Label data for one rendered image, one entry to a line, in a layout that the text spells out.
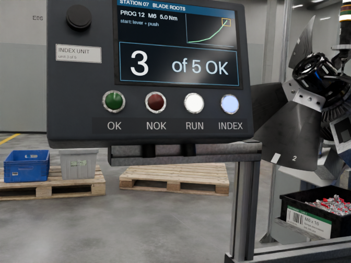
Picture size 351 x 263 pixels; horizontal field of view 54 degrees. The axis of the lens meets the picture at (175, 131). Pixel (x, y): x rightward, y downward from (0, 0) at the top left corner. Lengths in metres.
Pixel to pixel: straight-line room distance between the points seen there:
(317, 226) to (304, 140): 0.31
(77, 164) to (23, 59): 4.81
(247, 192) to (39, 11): 13.12
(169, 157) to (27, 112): 7.74
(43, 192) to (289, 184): 2.32
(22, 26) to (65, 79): 13.15
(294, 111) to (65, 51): 0.84
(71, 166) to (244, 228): 3.22
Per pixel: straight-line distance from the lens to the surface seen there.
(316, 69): 1.16
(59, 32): 0.42
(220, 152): 0.53
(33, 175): 3.73
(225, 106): 0.44
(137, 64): 0.42
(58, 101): 0.40
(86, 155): 3.68
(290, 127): 1.09
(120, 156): 0.48
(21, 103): 8.20
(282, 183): 2.59
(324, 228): 0.85
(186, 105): 0.43
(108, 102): 0.40
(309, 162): 1.03
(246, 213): 0.57
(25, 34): 13.50
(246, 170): 0.55
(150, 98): 0.41
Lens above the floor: 1.13
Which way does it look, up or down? 7 degrees down
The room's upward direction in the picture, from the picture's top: 2 degrees clockwise
